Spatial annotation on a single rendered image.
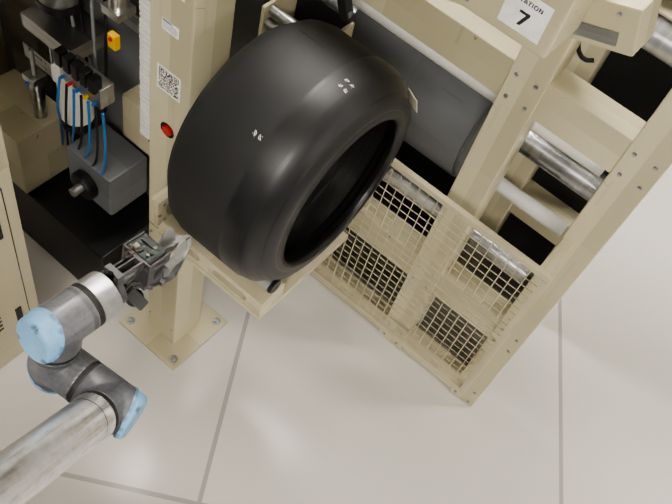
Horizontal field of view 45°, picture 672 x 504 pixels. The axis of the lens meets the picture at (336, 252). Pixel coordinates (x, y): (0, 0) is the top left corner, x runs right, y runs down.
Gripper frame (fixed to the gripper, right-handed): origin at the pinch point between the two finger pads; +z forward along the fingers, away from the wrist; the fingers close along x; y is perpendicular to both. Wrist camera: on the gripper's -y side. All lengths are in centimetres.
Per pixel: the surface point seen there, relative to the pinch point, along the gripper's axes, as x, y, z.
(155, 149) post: 38, -23, 32
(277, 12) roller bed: 37, 6, 70
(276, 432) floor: -20, -118, 45
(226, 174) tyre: 1.4, 11.8, 10.7
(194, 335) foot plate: 25, -116, 51
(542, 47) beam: -33, 50, 49
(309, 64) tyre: 2.7, 28.9, 32.2
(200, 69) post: 27.6, 10.8, 30.6
